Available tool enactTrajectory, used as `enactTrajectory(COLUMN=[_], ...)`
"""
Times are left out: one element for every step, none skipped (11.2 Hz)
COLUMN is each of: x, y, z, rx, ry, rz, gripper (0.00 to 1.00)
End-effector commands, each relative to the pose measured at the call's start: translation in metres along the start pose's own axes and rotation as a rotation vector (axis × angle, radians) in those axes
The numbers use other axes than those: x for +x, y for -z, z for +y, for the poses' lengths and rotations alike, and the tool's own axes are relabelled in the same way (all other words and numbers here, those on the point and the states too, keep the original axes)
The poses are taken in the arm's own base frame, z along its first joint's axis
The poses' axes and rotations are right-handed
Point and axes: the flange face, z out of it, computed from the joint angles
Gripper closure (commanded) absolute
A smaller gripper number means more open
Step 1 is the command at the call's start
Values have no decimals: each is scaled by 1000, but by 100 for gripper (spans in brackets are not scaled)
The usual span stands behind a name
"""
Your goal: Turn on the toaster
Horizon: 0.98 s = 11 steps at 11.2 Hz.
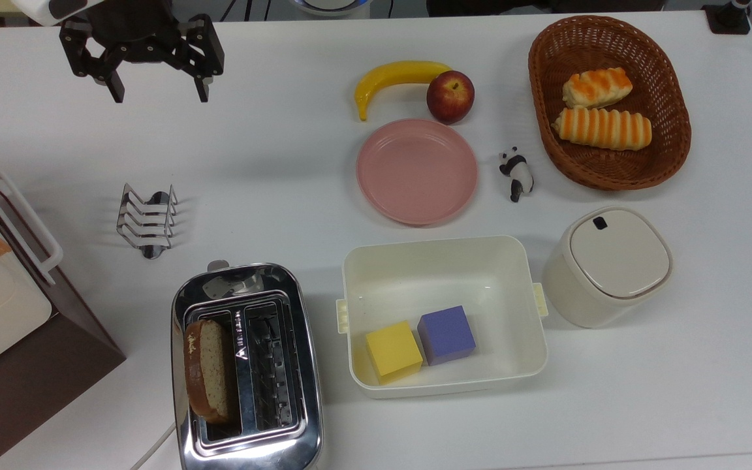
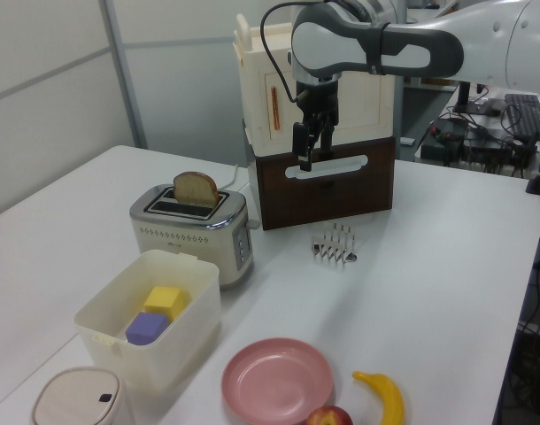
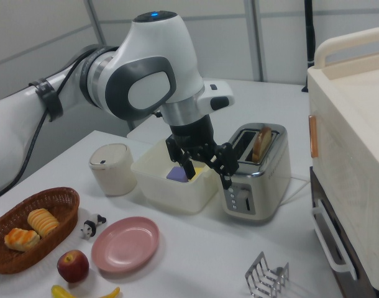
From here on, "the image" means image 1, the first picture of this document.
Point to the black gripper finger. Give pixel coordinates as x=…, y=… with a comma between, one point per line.
x=79, y=55
x=205, y=49

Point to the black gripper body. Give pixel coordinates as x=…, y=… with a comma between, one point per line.
x=131, y=32

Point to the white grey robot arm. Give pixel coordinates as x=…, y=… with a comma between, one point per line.
x=40, y=10

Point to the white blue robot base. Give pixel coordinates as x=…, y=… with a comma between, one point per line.
x=330, y=6

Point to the chrome cream toaster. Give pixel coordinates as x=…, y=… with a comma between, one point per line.
x=307, y=378

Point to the metal toast rack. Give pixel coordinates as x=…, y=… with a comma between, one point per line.
x=147, y=219

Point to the yellow banana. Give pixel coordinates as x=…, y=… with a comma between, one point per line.
x=389, y=73

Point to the pink plate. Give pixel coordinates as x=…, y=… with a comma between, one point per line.
x=417, y=171

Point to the red apple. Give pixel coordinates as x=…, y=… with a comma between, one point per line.
x=451, y=98

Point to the brown bread slice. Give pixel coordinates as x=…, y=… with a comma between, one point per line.
x=209, y=372

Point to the white plastic storage bin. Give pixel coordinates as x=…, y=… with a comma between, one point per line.
x=441, y=274

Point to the panda figurine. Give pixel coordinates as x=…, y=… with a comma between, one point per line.
x=518, y=173

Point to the yellow cube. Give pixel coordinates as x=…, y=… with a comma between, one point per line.
x=393, y=352

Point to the purple cube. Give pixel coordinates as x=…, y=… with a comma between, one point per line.
x=446, y=334

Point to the short striped bread roll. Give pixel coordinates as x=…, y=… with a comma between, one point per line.
x=598, y=88

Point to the long striped bread roll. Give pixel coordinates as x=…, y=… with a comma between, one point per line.
x=601, y=128

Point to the white lidded trash can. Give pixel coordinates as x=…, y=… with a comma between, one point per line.
x=617, y=254

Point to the brown wicker basket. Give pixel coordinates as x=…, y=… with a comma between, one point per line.
x=666, y=140

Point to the black camera stand base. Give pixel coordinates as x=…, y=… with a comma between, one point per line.
x=727, y=18

